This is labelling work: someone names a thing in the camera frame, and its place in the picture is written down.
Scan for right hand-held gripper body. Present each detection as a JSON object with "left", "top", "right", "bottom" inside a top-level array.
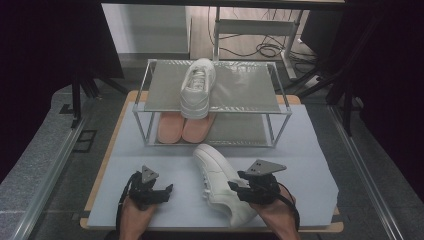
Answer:
[{"left": 244, "top": 159, "right": 288, "bottom": 206}]

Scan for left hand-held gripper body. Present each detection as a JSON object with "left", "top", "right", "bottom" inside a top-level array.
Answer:
[{"left": 128, "top": 164, "right": 160, "bottom": 211}]

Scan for white sneaker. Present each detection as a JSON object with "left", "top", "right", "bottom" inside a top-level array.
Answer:
[
  {"left": 179, "top": 57, "right": 217, "bottom": 121},
  {"left": 192, "top": 143, "right": 259, "bottom": 229}
]

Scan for pink slipper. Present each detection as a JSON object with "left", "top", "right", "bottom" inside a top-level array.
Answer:
[
  {"left": 156, "top": 111, "right": 185, "bottom": 145},
  {"left": 181, "top": 113, "right": 216, "bottom": 144}
]

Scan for metal two-tier shoe rack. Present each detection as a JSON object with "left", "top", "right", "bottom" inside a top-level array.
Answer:
[{"left": 132, "top": 59, "right": 294, "bottom": 149}]

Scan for person's left hand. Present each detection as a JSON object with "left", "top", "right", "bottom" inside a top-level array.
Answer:
[{"left": 119, "top": 196, "right": 157, "bottom": 240}]

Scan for person's right hand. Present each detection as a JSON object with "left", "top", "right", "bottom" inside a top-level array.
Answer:
[{"left": 249, "top": 184, "right": 302, "bottom": 240}]

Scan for white foam mat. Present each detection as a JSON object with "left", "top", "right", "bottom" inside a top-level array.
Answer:
[{"left": 86, "top": 102, "right": 340, "bottom": 230}]

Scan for black stand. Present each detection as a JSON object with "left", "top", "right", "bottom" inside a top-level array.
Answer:
[
  {"left": 295, "top": 16, "right": 382, "bottom": 136},
  {"left": 59, "top": 66, "right": 130, "bottom": 130}
]

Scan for white power strip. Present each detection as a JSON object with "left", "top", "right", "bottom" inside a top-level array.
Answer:
[{"left": 304, "top": 74, "right": 325, "bottom": 89}]

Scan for white board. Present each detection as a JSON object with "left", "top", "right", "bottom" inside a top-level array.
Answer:
[{"left": 101, "top": 3, "right": 192, "bottom": 54}]

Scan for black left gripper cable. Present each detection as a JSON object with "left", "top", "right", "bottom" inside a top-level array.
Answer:
[{"left": 115, "top": 171, "right": 139, "bottom": 232}]

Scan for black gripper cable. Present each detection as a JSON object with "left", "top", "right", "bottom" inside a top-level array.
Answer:
[
  {"left": 275, "top": 181, "right": 302, "bottom": 232},
  {"left": 115, "top": 171, "right": 139, "bottom": 232}
]

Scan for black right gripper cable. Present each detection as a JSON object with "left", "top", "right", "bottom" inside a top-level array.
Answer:
[{"left": 275, "top": 181, "right": 302, "bottom": 232}]

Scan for aluminium rail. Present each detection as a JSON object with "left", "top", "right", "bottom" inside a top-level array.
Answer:
[
  {"left": 12, "top": 116, "right": 88, "bottom": 240},
  {"left": 327, "top": 104, "right": 405, "bottom": 240}
]

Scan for black floor cables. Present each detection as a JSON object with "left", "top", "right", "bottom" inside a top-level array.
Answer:
[{"left": 207, "top": 6, "right": 318, "bottom": 65}]

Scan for white desk frame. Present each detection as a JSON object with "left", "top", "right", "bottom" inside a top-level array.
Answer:
[{"left": 212, "top": 6, "right": 305, "bottom": 80}]

